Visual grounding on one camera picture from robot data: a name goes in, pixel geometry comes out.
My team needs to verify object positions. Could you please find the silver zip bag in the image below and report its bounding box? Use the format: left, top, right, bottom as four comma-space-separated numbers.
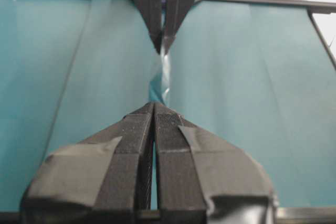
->
149, 35, 171, 106

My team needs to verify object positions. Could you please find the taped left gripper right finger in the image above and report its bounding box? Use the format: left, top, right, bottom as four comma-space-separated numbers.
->
153, 103, 277, 223

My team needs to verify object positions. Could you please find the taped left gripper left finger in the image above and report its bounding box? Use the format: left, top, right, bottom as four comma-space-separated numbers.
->
20, 103, 154, 223

